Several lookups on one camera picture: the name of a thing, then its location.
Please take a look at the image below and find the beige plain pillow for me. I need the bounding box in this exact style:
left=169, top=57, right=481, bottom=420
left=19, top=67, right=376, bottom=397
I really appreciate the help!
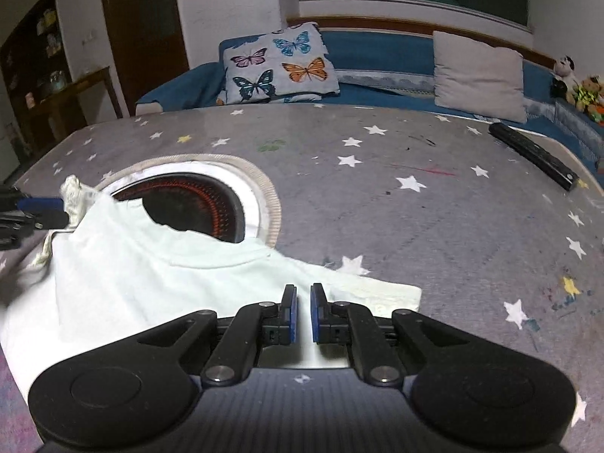
left=433, top=31, right=527, bottom=124

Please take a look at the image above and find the panda plush toy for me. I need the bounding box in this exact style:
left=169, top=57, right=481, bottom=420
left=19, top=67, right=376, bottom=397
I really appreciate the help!
left=550, top=55, right=578, bottom=99

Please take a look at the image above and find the pale green t-shirt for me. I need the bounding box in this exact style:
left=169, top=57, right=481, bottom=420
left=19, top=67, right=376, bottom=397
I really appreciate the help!
left=1, top=176, right=421, bottom=394

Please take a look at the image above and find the grey star tablecloth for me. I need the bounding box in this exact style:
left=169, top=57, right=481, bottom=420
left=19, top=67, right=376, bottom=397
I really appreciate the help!
left=16, top=104, right=603, bottom=452

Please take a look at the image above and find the black remote bar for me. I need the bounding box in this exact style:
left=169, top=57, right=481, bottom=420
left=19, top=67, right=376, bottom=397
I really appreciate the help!
left=488, top=122, right=579, bottom=192

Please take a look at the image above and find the dark wooden side table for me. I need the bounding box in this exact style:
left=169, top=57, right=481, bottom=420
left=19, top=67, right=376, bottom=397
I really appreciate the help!
left=17, top=66, right=124, bottom=160

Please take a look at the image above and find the dark display shelf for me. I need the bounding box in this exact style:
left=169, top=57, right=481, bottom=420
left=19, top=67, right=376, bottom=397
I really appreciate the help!
left=1, top=0, right=72, bottom=153

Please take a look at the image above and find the dark wooden door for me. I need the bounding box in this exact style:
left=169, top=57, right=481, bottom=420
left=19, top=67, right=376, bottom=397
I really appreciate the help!
left=101, top=0, right=190, bottom=114

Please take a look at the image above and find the orange plush toy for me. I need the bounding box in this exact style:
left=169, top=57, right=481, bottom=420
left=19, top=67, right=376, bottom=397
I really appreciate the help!
left=588, top=104, right=604, bottom=127

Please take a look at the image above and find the butterfly print pillow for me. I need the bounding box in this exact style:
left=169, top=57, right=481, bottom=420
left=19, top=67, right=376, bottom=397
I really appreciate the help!
left=222, top=23, right=340, bottom=105

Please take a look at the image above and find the blue sofa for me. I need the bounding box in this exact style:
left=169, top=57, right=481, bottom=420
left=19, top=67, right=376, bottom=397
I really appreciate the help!
left=136, top=29, right=603, bottom=176

